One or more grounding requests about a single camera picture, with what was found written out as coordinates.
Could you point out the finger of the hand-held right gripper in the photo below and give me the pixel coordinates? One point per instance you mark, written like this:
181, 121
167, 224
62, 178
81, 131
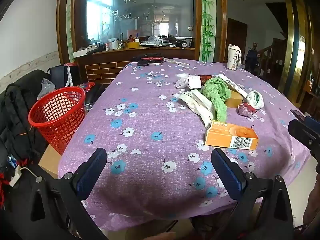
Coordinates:
313, 125
300, 132

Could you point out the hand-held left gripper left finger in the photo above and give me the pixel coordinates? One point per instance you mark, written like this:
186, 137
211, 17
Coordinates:
91, 172

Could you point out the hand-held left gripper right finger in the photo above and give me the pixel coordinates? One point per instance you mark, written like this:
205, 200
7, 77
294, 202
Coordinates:
227, 175

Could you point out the white green sock ball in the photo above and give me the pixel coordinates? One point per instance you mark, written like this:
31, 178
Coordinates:
257, 102

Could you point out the red plastic mesh basket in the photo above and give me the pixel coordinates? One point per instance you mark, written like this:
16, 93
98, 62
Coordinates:
50, 130

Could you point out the beige paper bag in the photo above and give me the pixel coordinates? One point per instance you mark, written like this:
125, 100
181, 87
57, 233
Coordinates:
197, 102

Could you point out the white plastic bag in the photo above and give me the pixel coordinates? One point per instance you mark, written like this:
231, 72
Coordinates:
181, 81

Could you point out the black smartphone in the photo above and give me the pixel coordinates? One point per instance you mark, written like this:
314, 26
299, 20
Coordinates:
297, 115

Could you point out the orange cardboard box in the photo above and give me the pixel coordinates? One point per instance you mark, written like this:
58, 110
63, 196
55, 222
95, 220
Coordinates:
225, 135

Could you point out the brown cardboard carton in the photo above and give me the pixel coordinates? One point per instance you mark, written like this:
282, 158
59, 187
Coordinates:
48, 162

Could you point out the crumpled red white wrapper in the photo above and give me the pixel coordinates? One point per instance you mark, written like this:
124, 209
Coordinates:
246, 110

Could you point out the gold black pillar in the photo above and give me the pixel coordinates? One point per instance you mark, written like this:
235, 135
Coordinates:
291, 55

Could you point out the tan cardboard box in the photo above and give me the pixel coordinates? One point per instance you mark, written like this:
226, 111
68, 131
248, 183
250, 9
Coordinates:
233, 100

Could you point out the white power strip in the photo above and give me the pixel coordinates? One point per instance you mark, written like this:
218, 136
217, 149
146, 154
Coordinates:
15, 176

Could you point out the wooden stair railing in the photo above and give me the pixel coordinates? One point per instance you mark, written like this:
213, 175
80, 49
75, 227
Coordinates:
270, 60

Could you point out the purple floral tablecloth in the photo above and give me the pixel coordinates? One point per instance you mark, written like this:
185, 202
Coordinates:
150, 120

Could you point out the blue white packet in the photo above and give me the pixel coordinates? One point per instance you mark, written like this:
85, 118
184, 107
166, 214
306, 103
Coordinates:
12, 161

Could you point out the long white barcode box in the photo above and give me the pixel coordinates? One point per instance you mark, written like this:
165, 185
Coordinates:
232, 85

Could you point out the green towel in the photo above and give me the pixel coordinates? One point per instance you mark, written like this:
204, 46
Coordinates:
216, 92

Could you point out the red printed bag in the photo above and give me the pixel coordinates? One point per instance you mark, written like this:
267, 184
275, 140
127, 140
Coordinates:
86, 87

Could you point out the black backpack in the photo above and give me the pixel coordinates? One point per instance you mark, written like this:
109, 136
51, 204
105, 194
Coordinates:
15, 120

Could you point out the clear plastic bag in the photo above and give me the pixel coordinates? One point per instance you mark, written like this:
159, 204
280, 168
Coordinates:
46, 87

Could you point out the small white box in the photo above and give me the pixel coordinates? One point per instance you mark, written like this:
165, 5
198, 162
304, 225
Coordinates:
194, 82

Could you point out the white measuring tape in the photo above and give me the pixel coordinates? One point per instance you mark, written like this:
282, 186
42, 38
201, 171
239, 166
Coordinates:
68, 75

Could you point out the white printed tumbler cup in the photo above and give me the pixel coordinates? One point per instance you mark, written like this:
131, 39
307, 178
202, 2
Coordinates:
232, 57

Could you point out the dark blue bag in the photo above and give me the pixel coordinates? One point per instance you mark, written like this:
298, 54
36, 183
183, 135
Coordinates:
58, 76

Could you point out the wooden brick-front counter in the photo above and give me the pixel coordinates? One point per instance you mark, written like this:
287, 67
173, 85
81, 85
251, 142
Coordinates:
112, 62

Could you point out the black leather sofa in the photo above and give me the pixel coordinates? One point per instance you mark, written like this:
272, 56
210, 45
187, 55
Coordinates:
27, 80

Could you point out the white flat tray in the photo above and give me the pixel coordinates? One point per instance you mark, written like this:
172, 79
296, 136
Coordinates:
83, 52

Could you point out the small black case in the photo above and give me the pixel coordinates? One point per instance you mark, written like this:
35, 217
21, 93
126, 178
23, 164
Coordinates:
143, 63

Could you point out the metal tin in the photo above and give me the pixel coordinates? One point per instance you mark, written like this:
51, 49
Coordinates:
113, 44

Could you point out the black red device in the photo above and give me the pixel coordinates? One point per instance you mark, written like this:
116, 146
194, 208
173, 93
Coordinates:
150, 56

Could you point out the black thermos bottle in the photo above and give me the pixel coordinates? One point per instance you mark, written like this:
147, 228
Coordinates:
121, 38

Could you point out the clear plastic container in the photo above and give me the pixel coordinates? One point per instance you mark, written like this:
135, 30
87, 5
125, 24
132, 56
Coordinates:
152, 40

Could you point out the etched glass wooden partition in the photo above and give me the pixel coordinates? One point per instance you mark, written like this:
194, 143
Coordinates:
140, 12

